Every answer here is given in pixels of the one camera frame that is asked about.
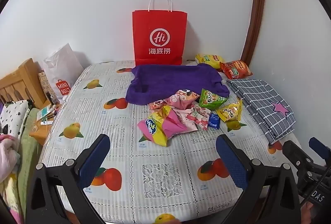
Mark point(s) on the brown wooden door frame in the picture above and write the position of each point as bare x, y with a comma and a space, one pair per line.
258, 7

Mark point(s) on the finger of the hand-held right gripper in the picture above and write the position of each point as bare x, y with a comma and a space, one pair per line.
319, 146
297, 156

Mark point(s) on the wooden nightstand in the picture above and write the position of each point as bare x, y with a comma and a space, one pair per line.
38, 131

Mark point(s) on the green blanket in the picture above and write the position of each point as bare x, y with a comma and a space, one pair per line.
27, 162

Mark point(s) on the red paper bag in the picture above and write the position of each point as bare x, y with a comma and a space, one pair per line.
160, 32

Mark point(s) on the yellow pink snack packet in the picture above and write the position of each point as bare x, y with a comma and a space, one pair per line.
159, 128

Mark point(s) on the green triangular snack packet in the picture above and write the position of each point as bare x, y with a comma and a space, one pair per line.
212, 98

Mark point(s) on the yellow triangular snack packet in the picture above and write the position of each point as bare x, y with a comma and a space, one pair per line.
230, 111

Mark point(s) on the patterned paper bag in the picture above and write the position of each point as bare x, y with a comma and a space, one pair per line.
47, 87

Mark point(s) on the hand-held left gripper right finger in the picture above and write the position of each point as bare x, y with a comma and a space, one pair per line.
232, 159

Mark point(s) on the pink triangular snack packet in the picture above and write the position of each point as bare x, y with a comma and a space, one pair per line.
179, 101

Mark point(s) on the black white floral pillow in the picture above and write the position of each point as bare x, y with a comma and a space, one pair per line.
13, 118

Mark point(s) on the small blue packet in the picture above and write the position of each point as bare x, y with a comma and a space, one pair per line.
213, 121

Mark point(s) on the pink blanket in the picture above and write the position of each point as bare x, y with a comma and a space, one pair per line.
6, 156

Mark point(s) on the teal white card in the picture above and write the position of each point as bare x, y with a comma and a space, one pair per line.
43, 113

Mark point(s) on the wooden headboard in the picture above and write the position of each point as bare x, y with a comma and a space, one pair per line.
20, 79

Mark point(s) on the red chip bag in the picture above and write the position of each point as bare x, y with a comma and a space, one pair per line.
236, 69

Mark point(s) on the purple fabric basket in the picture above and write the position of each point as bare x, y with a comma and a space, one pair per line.
175, 79

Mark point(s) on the person's right hand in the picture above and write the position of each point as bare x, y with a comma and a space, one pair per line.
307, 213

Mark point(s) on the white plastic shopping bag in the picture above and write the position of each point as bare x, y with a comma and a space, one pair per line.
64, 66

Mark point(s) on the small red snack packet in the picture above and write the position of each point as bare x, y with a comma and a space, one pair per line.
158, 104

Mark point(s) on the grey plaid folded cloth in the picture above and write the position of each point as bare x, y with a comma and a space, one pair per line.
263, 105

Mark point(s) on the fruit print tablecloth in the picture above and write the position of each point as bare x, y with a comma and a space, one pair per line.
155, 175

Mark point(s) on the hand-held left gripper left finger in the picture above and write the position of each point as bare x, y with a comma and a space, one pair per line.
95, 159

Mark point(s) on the yellow chip bag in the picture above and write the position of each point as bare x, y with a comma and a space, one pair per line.
209, 60

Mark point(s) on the white pink long packet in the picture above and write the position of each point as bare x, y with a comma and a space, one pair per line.
199, 120

